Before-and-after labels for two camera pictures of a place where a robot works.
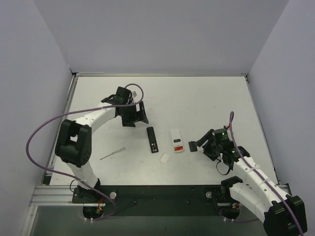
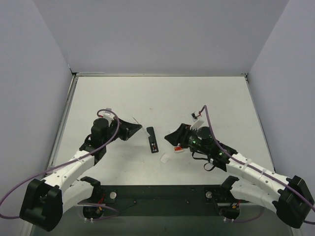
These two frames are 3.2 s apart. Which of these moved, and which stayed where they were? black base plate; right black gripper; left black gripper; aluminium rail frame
Moved: right black gripper; left black gripper
Stayed: black base plate; aluminium rail frame
